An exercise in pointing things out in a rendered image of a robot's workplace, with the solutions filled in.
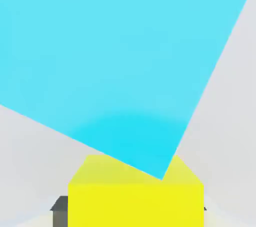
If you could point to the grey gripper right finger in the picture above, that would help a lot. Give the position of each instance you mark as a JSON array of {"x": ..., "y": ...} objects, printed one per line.
[{"x": 212, "y": 220}]

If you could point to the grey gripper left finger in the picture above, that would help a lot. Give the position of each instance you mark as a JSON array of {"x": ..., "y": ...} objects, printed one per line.
[{"x": 60, "y": 211}]

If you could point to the small yellow cube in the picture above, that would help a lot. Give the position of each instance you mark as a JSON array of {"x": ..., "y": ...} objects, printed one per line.
[{"x": 136, "y": 205}]

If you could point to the small cyan cube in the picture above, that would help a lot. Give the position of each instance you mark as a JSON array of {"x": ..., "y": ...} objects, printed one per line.
[{"x": 112, "y": 51}]

